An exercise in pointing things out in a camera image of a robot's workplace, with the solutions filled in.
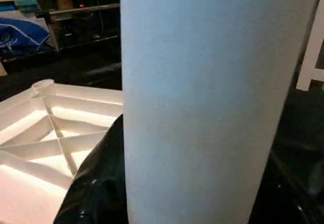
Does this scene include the white plastic table leg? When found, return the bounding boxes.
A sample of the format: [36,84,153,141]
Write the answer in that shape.
[119,0,324,224]

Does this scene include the black mat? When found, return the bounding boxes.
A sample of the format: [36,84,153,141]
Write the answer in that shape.
[0,42,324,224]

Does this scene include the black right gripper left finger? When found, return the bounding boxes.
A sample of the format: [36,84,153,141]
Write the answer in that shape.
[53,114,127,224]

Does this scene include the white plastic table top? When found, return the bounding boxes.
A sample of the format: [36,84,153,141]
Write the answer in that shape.
[0,79,124,224]

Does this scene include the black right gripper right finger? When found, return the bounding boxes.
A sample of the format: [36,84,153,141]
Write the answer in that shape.
[248,147,324,224]

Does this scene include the white glass door cabinet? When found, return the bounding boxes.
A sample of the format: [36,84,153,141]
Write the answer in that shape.
[295,0,324,92]

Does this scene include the blue shopping bag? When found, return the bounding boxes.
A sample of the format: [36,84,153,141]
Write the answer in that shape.
[0,16,54,58]

